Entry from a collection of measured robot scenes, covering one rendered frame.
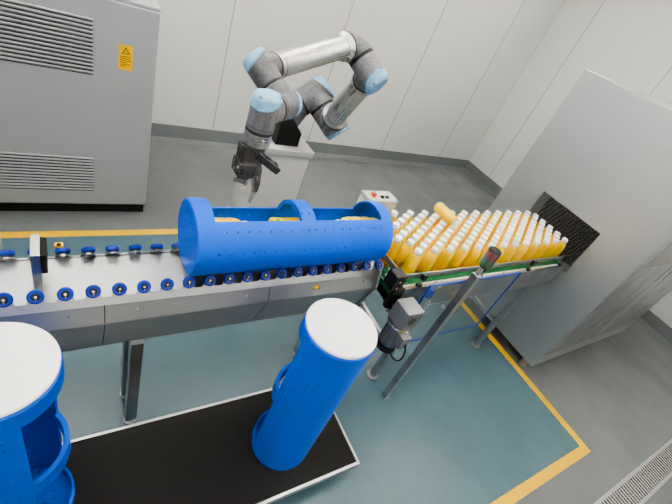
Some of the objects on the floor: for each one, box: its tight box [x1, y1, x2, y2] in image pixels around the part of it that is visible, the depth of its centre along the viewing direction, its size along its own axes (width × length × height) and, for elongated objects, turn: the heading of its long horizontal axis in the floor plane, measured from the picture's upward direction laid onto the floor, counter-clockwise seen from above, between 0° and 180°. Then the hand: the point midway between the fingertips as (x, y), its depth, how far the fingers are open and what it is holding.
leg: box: [120, 341, 129, 399], centre depth 186 cm, size 6×6×63 cm
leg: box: [123, 339, 144, 425], centre depth 177 cm, size 6×6×63 cm
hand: (248, 194), depth 144 cm, fingers open, 5 cm apart
